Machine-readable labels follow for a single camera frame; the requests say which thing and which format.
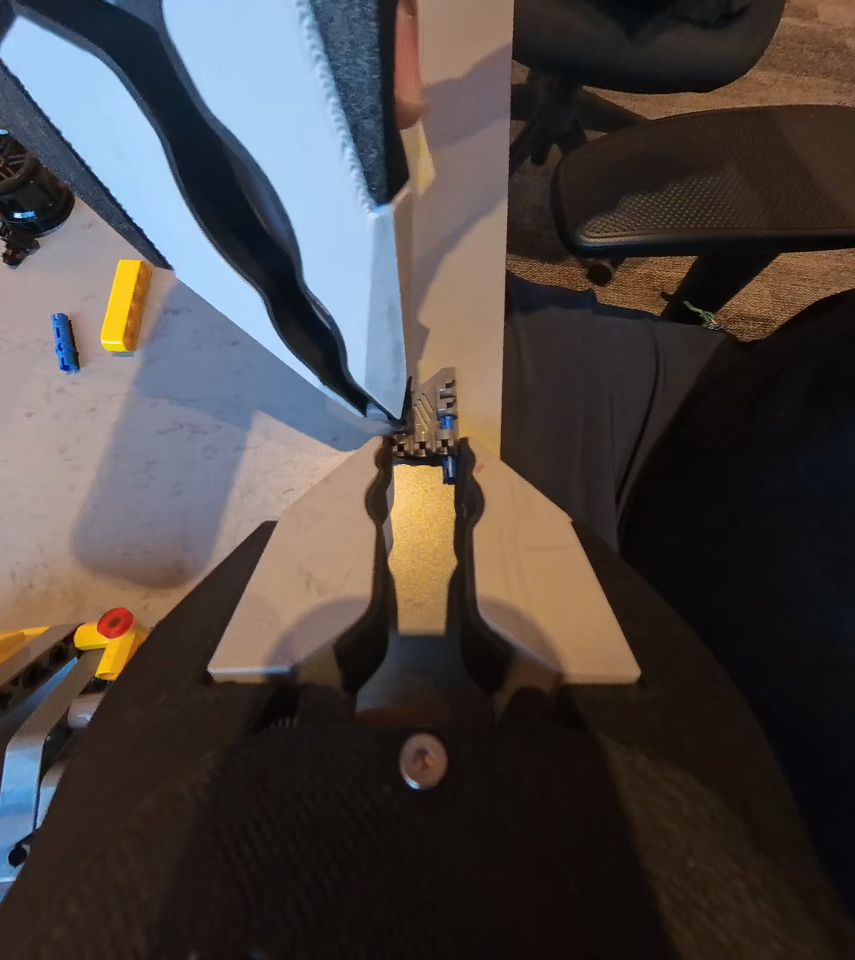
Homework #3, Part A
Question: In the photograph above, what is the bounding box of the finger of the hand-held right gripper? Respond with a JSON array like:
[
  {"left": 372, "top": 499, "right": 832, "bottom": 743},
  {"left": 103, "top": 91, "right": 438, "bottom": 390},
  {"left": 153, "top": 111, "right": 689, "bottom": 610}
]
[
  {"left": 0, "top": 0, "right": 369, "bottom": 415},
  {"left": 93, "top": 0, "right": 410, "bottom": 421}
]

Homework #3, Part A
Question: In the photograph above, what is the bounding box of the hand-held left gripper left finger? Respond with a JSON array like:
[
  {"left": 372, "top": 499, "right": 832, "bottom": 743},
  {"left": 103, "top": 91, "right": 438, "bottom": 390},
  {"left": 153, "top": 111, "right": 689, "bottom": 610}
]
[{"left": 208, "top": 437, "right": 400, "bottom": 696}]

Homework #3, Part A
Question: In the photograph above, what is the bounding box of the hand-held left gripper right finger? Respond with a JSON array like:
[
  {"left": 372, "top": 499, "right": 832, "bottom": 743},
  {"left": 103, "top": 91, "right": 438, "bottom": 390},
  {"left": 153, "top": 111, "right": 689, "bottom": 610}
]
[{"left": 444, "top": 441, "right": 642, "bottom": 696}]

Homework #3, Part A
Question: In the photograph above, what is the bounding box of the grey brick panel assembly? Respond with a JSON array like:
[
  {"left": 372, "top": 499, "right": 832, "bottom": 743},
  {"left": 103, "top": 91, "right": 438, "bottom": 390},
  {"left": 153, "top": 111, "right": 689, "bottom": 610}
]
[{"left": 390, "top": 367, "right": 466, "bottom": 460}]

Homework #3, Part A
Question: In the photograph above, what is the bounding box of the pale grey desk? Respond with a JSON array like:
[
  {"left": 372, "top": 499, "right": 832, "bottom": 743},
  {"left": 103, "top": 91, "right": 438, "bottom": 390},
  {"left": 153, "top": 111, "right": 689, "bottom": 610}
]
[{"left": 0, "top": 0, "right": 513, "bottom": 654}]

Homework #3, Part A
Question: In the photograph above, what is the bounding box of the person's right hand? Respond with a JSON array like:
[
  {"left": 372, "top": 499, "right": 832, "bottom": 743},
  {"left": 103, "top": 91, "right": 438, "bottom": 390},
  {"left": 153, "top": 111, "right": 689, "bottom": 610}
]
[{"left": 395, "top": 0, "right": 429, "bottom": 130}]

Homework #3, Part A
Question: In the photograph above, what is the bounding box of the small black brick connector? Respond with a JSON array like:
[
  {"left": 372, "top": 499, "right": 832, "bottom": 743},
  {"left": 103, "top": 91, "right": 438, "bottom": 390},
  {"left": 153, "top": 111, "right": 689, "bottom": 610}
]
[{"left": 0, "top": 223, "right": 42, "bottom": 268}]

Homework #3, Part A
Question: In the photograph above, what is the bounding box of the yellow brick beam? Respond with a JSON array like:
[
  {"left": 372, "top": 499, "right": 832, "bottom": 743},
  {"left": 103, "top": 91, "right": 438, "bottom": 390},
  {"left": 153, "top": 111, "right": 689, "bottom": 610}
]
[{"left": 100, "top": 258, "right": 153, "bottom": 354}]

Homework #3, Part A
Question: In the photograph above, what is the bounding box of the blue brick pin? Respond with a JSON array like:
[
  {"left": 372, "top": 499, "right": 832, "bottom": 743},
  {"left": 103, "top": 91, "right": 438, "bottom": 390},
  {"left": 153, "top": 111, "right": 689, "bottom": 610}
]
[{"left": 50, "top": 312, "right": 82, "bottom": 374}]

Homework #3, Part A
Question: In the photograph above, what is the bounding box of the person's dark clothing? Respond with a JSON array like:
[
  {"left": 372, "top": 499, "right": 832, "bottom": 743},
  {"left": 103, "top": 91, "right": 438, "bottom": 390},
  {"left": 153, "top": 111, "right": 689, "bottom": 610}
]
[{"left": 502, "top": 273, "right": 855, "bottom": 960}]

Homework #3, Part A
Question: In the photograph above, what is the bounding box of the black office chair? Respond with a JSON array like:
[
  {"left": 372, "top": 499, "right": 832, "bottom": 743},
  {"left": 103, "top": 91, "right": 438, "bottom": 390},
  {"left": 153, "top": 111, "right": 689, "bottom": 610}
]
[
  {"left": 553, "top": 105, "right": 855, "bottom": 324},
  {"left": 510, "top": 0, "right": 786, "bottom": 175}
]

